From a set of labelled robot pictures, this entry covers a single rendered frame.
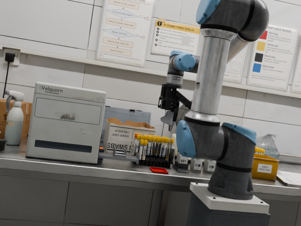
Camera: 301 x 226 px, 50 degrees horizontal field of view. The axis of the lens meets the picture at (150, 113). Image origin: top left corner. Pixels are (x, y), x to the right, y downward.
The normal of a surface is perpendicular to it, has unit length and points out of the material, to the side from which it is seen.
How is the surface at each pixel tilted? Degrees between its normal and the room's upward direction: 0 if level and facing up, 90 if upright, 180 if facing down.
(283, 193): 90
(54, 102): 90
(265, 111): 90
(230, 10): 95
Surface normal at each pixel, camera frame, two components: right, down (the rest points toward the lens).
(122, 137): 0.16, 0.03
